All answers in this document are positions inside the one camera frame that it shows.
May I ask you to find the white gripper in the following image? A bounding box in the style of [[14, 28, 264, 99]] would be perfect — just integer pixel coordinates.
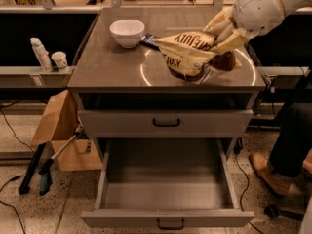
[[203, 0, 285, 55]]

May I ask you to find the brown and yellow chip bag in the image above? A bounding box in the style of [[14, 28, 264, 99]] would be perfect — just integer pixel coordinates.
[[156, 31, 241, 82]]

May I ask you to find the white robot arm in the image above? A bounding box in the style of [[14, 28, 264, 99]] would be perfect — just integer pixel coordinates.
[[203, 0, 312, 43]]

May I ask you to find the closed upper grey drawer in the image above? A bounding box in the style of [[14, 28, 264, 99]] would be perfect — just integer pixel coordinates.
[[78, 110, 252, 138]]

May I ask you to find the grey drawer cabinet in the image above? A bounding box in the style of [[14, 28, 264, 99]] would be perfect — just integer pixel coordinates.
[[67, 6, 267, 229]]

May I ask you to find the open grey middle drawer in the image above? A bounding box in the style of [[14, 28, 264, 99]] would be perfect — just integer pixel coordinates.
[[81, 138, 254, 231]]

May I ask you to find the dark blue snack bar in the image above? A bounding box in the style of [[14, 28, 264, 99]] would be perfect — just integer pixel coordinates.
[[139, 33, 159, 50]]

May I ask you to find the white ceramic bowl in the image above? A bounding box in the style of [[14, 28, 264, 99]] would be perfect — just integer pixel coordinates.
[[109, 19, 145, 48]]

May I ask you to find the dark trouser leg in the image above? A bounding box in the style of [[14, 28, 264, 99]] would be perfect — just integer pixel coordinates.
[[269, 103, 312, 178]]

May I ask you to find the tan work boot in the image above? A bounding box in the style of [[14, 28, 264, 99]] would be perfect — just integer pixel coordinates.
[[249, 152, 292, 198]]

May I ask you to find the white paper cup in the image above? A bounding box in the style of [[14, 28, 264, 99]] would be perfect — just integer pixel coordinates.
[[52, 51, 68, 73]]

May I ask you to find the black chair base leg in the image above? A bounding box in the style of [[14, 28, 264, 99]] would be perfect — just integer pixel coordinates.
[[264, 204, 304, 221]]

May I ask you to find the white spray bottle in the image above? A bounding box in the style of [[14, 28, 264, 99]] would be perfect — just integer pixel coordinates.
[[30, 38, 53, 73]]

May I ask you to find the brown cardboard box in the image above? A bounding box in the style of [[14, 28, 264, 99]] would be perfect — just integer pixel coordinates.
[[31, 90, 101, 171]]

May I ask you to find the black and teal grabber tool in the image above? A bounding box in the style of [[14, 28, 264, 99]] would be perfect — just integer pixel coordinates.
[[39, 132, 79, 196]]

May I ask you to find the black floor cable left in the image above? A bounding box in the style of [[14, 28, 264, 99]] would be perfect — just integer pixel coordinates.
[[0, 107, 35, 234]]

